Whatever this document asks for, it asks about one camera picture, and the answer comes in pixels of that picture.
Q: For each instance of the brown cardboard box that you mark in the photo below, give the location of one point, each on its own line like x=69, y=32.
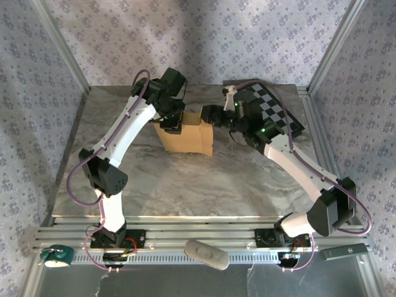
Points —
x=185, y=139

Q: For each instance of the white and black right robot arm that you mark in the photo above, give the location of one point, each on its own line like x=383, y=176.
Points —
x=297, y=164

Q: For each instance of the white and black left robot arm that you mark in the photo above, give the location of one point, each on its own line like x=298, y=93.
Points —
x=130, y=130

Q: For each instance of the black and white chessboard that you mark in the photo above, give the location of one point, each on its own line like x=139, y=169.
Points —
x=278, y=108

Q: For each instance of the black left controller board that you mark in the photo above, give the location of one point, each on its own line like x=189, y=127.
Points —
x=114, y=258

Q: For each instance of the black controller board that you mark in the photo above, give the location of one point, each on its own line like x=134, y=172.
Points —
x=114, y=258
x=289, y=258

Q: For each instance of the black right controller board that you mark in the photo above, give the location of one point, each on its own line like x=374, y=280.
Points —
x=289, y=258

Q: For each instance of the dark rectangular bar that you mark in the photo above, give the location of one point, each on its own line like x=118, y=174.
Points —
x=343, y=251

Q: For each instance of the teal alarm clock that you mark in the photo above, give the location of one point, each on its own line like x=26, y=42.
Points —
x=57, y=258

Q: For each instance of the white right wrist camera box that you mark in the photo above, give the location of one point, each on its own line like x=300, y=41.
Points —
x=229, y=99

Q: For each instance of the aluminium side rail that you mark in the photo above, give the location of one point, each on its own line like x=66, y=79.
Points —
x=321, y=154

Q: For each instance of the aluminium mounting rail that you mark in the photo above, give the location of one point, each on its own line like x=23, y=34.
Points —
x=191, y=227

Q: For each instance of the aluminium frame post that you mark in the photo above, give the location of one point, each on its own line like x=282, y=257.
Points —
x=335, y=46
x=63, y=46

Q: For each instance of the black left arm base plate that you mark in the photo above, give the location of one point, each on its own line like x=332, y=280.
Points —
x=137, y=239

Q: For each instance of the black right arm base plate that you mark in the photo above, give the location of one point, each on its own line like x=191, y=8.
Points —
x=261, y=240

